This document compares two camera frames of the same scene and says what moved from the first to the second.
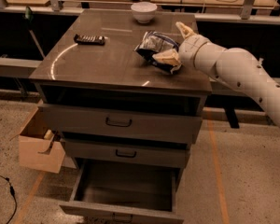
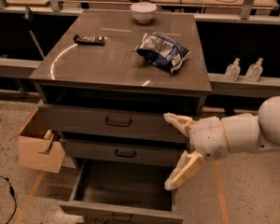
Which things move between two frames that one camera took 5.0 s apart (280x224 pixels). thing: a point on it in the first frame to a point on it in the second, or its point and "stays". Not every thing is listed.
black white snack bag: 151,43 stays
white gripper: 189,50 to 205,136
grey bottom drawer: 122,194 stays
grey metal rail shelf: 18,63 stays
